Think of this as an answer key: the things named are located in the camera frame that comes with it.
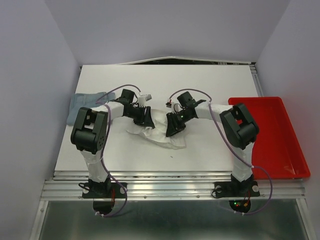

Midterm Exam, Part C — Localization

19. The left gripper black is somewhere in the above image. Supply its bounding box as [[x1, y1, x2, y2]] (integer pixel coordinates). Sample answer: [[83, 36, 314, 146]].
[[125, 104, 155, 129]]

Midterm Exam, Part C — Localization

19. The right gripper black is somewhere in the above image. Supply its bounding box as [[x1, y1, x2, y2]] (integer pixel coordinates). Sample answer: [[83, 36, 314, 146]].
[[166, 109, 193, 136]]

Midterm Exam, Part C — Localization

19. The white skirt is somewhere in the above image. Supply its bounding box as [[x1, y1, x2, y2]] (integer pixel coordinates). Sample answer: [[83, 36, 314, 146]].
[[126, 109, 187, 150]]

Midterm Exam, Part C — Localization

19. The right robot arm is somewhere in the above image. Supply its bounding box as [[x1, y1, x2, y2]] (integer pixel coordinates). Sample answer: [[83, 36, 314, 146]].
[[166, 88, 260, 199]]

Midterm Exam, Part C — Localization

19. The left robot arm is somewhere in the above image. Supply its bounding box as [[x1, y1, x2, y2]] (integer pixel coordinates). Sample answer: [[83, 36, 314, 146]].
[[70, 89, 155, 198]]

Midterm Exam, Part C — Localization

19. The folded light blue skirt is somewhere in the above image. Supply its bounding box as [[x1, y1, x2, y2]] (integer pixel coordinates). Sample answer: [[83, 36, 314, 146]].
[[66, 92, 116, 126]]

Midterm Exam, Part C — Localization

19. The red plastic tray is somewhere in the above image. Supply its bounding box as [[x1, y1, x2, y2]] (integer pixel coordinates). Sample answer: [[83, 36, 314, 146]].
[[228, 96, 311, 179]]

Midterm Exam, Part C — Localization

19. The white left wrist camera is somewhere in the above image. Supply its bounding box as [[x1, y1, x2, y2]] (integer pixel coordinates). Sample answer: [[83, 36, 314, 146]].
[[137, 93, 152, 107]]

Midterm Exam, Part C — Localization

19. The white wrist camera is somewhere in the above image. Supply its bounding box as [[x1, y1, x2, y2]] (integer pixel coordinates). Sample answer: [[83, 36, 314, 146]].
[[137, 93, 152, 107], [165, 99, 182, 113]]

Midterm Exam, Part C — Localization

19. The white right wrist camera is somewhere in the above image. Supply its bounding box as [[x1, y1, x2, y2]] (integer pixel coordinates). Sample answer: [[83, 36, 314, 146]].
[[165, 99, 182, 113]]

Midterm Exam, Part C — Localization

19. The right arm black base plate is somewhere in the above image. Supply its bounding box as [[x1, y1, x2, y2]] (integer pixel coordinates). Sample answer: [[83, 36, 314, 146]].
[[211, 181, 260, 199]]

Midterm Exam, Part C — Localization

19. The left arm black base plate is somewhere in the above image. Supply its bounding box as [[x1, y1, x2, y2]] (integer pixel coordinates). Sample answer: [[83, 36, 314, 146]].
[[80, 182, 126, 199]]

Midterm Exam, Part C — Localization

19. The aluminium frame rail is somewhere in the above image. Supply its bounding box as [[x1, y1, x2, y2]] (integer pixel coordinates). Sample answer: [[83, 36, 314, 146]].
[[40, 171, 306, 201]]

